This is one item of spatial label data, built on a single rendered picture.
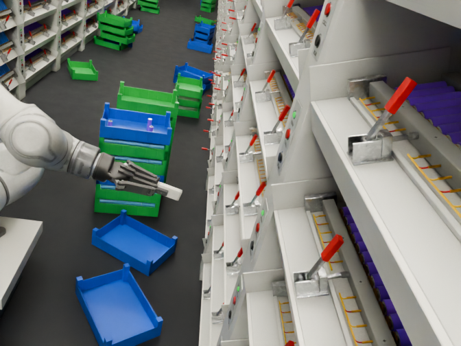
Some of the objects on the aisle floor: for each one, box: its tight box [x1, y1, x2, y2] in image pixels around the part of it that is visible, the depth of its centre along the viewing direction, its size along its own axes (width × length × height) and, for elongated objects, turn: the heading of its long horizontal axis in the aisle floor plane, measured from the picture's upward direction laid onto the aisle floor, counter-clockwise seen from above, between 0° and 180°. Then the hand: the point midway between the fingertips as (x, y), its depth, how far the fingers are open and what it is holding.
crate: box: [91, 209, 178, 277], centre depth 176 cm, size 30×20×8 cm
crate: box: [75, 263, 163, 346], centre depth 145 cm, size 30×20×8 cm
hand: (168, 191), depth 112 cm, fingers closed
